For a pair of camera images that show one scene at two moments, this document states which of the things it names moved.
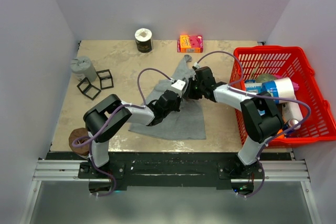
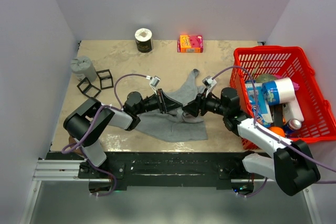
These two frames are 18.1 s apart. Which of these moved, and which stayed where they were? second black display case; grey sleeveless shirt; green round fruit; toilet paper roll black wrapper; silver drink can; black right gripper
Moved: black right gripper; grey sleeveless shirt
Stayed: second black display case; silver drink can; toilet paper roll black wrapper; green round fruit
